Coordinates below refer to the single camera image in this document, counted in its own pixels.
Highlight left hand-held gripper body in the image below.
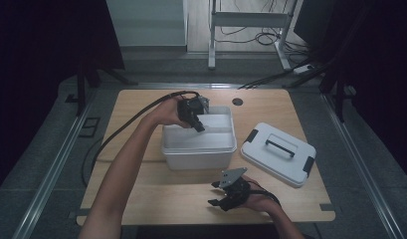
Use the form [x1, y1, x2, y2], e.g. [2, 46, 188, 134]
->
[176, 94, 211, 121]

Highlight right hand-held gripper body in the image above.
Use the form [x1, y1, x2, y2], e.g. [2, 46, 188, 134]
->
[220, 166, 252, 212]

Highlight white plastic storage box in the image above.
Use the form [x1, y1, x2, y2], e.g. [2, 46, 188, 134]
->
[159, 105, 238, 171]

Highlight person's left hand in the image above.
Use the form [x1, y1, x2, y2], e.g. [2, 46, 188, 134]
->
[150, 96, 192, 129]

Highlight person's right hand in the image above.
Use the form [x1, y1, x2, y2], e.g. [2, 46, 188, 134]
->
[242, 175, 282, 217]

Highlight white box insert tray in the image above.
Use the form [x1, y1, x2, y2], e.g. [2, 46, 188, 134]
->
[163, 113, 235, 149]

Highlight white cabinet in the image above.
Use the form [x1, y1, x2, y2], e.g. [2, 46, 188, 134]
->
[105, 0, 189, 48]

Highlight floor socket plate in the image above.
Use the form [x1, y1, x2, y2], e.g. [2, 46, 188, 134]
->
[78, 117, 102, 139]

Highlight white metal stand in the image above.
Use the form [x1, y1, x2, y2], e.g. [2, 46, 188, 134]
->
[207, 0, 301, 71]

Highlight black stand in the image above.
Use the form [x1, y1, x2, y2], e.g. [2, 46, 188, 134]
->
[75, 59, 139, 118]

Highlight white power strip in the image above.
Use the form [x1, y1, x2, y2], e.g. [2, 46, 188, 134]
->
[292, 63, 313, 75]

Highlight dark curtain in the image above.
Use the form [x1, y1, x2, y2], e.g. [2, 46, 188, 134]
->
[318, 0, 407, 183]
[0, 0, 126, 197]

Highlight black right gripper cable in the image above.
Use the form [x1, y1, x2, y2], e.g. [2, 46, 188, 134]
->
[249, 180, 282, 207]

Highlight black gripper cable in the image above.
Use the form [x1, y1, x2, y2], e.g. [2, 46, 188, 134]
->
[249, 180, 282, 207]
[91, 90, 201, 165]

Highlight white lid with black handle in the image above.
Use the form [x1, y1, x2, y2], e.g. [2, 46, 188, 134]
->
[240, 121, 317, 189]

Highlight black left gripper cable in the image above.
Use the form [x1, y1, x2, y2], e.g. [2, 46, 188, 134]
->
[91, 90, 201, 165]

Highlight black floor cables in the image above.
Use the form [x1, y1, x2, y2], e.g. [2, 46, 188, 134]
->
[220, 0, 312, 65]

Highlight thin black cable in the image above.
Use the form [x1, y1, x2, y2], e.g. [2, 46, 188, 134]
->
[81, 136, 105, 187]

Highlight metal floor rail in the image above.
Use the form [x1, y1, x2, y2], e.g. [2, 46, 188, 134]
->
[11, 96, 97, 239]
[320, 93, 406, 239]

